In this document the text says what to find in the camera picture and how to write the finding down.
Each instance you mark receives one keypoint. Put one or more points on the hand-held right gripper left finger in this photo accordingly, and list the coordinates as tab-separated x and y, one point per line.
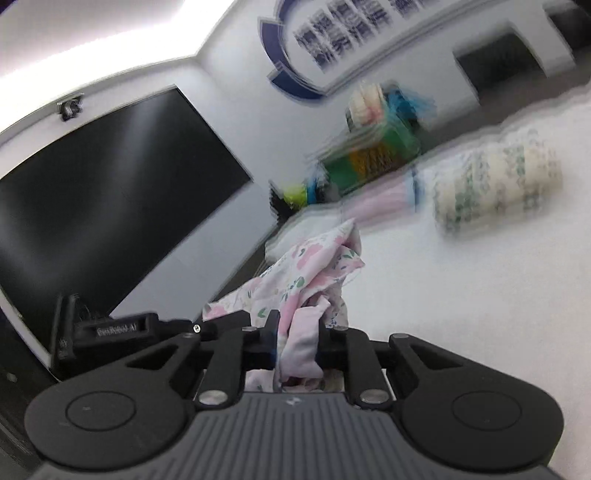
265	338

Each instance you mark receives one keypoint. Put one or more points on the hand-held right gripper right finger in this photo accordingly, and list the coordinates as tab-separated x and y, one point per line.
332	345

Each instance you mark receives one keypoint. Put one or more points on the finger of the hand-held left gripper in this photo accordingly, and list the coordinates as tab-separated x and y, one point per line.
180	326

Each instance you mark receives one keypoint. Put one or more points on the pink floral garment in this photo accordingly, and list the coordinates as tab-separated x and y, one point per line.
314	263

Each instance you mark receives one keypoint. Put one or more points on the pink cloth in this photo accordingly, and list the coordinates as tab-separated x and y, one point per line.
378	198

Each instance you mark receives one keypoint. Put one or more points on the white terry towel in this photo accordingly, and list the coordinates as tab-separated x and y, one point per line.
461	300

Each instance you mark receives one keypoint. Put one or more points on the yellow-green cloth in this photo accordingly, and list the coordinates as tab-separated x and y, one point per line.
295	194

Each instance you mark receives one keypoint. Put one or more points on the cream green-flowered folded garment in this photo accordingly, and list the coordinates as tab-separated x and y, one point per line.
498	184

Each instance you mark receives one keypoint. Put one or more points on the cream cloth in bag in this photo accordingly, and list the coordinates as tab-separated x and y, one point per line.
364	104

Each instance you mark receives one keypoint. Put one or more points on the black office chair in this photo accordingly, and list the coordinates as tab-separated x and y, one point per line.
501	69

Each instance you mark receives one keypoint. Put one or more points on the black wall screen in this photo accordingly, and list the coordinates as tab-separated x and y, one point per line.
115	194

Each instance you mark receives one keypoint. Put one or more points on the wall-mounted camera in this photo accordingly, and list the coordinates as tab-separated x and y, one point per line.
70	108

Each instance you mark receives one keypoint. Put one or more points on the blue wall lettering sign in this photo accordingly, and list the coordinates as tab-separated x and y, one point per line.
274	50

